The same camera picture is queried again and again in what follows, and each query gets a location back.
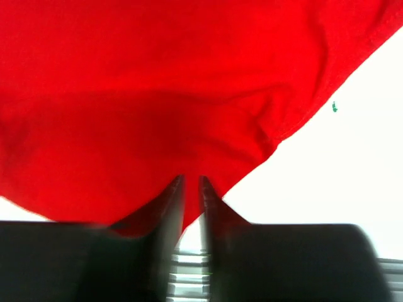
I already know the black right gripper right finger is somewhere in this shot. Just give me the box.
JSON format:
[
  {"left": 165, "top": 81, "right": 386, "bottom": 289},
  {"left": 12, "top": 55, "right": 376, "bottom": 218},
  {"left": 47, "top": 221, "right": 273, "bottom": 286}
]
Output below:
[{"left": 199, "top": 176, "right": 392, "bottom": 301}]

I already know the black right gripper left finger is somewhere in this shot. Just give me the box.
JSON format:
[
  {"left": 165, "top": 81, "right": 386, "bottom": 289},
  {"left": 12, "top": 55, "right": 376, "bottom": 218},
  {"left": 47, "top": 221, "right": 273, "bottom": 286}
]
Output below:
[{"left": 1, "top": 176, "right": 184, "bottom": 301}]

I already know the red t shirt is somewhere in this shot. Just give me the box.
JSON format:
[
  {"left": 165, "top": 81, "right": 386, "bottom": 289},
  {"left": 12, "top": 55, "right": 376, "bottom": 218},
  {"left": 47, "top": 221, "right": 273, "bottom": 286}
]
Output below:
[{"left": 1, "top": 1, "right": 402, "bottom": 235}]

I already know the aluminium table edge rail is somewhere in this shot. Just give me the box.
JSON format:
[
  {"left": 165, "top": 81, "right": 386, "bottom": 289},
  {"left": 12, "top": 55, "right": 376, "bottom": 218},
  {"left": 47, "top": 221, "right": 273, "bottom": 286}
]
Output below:
[{"left": 166, "top": 250, "right": 402, "bottom": 301}]

